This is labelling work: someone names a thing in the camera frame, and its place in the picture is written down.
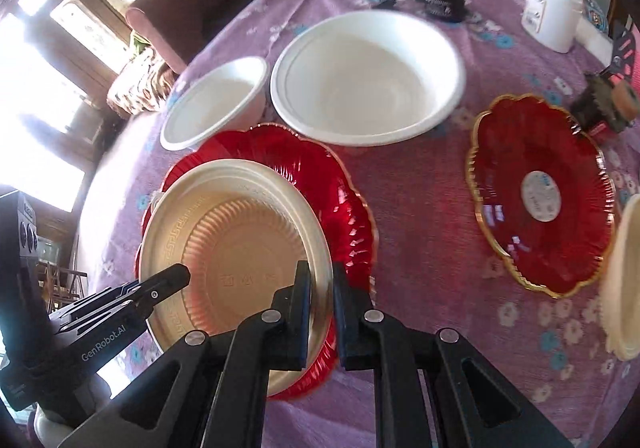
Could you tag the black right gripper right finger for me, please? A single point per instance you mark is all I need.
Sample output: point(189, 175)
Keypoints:
point(432, 389)

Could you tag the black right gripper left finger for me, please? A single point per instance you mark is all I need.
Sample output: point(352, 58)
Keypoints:
point(209, 390)

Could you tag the gold paper plate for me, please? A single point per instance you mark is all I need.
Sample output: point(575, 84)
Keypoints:
point(241, 229)

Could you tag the large beige bowl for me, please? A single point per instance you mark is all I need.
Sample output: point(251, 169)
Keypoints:
point(619, 288)

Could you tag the red plate with round sticker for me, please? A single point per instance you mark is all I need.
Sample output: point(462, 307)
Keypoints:
point(542, 197)

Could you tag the red gold-rimmed plate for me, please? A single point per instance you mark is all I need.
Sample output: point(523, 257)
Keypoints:
point(323, 180)

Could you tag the small white bowl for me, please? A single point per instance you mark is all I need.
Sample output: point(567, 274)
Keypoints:
point(231, 97)

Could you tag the patterned cushion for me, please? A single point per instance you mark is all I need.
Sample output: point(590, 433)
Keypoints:
point(143, 85)

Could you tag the large white bowl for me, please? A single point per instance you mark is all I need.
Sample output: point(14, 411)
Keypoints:
point(367, 78)

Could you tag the white plastic jar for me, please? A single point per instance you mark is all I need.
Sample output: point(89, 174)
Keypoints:
point(552, 23)

